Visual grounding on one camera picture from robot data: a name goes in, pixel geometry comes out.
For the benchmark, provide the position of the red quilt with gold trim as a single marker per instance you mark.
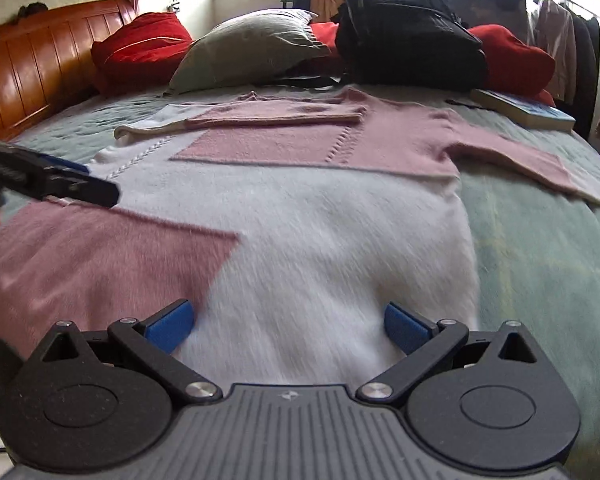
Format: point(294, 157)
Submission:
point(140, 50)

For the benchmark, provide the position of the grey-green pillow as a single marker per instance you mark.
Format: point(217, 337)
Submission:
point(250, 45)

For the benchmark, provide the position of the blue cover book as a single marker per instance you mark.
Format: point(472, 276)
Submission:
point(525, 107)

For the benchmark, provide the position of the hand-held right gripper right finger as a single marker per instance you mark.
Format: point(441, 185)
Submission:
point(405, 325)

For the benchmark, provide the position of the wooden headboard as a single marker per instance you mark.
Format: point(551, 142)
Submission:
point(40, 65)

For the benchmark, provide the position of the black backpack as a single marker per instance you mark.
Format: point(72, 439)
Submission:
point(410, 35)

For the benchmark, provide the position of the hanging clothes on rack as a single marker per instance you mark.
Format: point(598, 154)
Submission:
point(565, 50)

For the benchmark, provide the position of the dark cloth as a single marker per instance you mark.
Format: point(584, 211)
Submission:
point(32, 10)

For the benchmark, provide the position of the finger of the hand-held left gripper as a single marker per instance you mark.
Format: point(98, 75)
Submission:
point(65, 165)
point(90, 192)

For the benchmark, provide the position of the pink and white sweater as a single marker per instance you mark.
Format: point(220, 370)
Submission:
point(330, 220)

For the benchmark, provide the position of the red pillow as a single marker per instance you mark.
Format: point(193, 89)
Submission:
point(515, 60)

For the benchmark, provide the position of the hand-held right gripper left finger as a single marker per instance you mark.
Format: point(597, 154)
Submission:
point(170, 325)

